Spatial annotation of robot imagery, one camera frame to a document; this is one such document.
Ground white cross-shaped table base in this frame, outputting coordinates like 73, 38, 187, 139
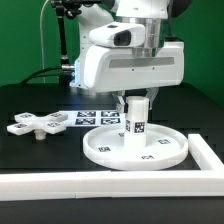
7, 112, 68, 140

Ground white L-shaped fence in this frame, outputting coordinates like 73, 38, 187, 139
0, 134, 224, 201

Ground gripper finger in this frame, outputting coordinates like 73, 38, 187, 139
112, 91, 125, 113
146, 87, 159, 109

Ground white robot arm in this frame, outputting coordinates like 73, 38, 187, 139
71, 0, 193, 113

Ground white cable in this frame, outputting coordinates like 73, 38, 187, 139
39, 0, 51, 84

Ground black cables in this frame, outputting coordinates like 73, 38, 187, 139
20, 65, 76, 85

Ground black camera stand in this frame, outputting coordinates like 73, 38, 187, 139
50, 0, 101, 88

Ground white marker sheet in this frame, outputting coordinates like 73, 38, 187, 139
64, 110, 125, 127

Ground white round table top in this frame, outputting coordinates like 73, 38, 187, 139
83, 124, 188, 171

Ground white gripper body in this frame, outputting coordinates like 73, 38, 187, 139
83, 42, 184, 92

